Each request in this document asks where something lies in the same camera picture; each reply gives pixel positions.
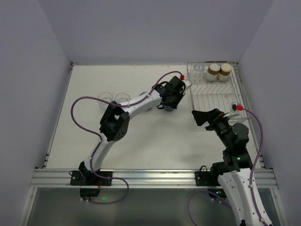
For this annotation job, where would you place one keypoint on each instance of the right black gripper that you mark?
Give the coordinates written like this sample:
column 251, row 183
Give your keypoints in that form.
column 212, row 120

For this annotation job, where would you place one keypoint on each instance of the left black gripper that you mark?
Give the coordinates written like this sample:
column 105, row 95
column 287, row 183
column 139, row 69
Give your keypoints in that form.
column 170, row 101

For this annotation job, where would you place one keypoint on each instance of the dark blue mug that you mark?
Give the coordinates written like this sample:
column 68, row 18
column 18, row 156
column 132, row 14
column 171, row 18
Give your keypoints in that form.
column 165, row 108

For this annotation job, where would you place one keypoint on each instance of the white ceramic footed cup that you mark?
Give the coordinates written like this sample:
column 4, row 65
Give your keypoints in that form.
column 149, row 109

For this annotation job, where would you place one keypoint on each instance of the clear faceted glass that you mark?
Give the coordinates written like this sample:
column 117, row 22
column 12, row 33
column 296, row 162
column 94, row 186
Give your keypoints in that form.
column 122, row 97

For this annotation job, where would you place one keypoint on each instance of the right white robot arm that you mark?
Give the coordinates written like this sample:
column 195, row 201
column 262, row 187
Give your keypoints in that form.
column 235, row 174

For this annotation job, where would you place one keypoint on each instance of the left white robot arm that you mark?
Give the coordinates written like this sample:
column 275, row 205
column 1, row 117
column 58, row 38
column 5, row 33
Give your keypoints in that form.
column 115, row 120

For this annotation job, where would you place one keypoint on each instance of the clear glass rack back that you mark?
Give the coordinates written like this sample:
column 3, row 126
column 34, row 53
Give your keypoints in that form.
column 196, row 73

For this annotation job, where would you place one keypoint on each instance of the brown banded cup left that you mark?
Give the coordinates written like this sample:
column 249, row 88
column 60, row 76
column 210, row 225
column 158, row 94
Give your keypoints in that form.
column 212, row 72

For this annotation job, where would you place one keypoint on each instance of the brown banded cup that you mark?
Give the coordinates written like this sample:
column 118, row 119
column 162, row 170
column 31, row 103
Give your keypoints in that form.
column 224, row 72
column 212, row 72

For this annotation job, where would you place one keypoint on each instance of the brown banded cup right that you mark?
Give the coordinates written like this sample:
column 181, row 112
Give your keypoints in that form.
column 224, row 72

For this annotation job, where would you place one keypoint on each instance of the wire dish rack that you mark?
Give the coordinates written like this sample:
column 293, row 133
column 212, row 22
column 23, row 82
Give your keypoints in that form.
column 208, row 95

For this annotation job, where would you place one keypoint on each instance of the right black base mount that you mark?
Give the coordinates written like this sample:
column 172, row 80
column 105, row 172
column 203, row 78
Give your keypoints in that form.
column 204, row 179

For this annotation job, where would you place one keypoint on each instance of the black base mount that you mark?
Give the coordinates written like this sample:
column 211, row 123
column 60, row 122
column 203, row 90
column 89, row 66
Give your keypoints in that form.
column 204, row 179
column 90, row 188

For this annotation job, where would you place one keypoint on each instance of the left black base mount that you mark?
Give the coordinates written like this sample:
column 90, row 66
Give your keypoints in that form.
column 90, row 188

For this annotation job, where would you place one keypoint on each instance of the aluminium mounting rail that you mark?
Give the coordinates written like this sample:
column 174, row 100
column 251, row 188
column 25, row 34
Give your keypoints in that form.
column 139, row 178

